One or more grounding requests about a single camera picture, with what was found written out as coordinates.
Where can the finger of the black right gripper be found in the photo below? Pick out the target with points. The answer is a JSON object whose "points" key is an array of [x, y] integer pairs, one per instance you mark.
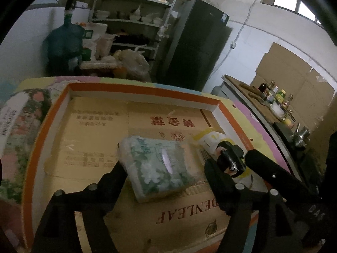
{"points": [[298, 197]]}

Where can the orange-rimmed cardboard tray box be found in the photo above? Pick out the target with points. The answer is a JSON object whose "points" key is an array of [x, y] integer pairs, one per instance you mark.
{"points": [[155, 133]]}

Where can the wooden counter top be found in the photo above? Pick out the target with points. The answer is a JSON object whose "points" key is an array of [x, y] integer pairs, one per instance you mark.
{"points": [[251, 98]]}

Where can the yellow white doll toy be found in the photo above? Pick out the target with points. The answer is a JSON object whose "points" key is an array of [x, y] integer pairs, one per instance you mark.
{"points": [[228, 157]]}

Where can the plastic bag on floor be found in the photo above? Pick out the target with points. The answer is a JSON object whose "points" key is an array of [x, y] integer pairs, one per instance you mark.
{"points": [[135, 63]]}

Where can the green floral tissue pack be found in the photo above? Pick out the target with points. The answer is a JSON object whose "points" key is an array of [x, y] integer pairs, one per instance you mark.
{"points": [[158, 168]]}

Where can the metal storage shelf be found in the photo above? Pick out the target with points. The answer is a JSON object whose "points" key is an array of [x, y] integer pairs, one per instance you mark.
{"points": [[136, 24]]}

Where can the black refrigerator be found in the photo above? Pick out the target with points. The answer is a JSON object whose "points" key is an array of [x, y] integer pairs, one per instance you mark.
{"points": [[199, 37]]}

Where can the blue water jug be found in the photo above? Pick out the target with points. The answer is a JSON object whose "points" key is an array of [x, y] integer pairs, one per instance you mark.
{"points": [[65, 46]]}

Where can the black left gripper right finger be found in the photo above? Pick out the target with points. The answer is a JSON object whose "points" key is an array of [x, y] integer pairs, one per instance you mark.
{"points": [[274, 232]]}

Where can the white bowl on counter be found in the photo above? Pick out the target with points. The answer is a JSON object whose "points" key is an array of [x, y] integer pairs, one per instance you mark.
{"points": [[277, 111]]}

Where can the floral wet wipes pack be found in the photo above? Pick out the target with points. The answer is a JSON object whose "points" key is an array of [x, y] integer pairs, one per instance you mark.
{"points": [[21, 119]]}

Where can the cardboard sheet on wall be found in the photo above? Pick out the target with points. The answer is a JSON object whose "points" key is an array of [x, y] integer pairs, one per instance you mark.
{"points": [[311, 105]]}

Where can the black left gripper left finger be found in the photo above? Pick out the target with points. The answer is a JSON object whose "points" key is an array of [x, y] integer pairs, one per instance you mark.
{"points": [[57, 231]]}

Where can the metal kettle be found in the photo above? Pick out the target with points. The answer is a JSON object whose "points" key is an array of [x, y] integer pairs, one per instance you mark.
{"points": [[301, 136]]}

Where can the colourful play mat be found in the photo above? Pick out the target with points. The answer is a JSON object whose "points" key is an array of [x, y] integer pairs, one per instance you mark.
{"points": [[77, 143]]}

